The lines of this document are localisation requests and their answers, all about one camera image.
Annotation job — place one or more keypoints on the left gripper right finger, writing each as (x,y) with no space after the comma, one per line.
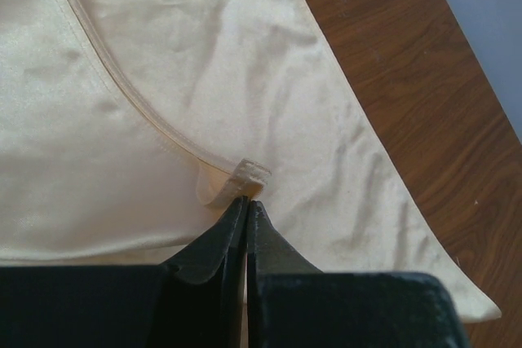
(291,303)

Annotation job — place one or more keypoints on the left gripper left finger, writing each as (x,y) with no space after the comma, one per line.
(192,299)

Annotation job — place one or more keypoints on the peach cloth napkin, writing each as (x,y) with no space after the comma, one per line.
(128,127)

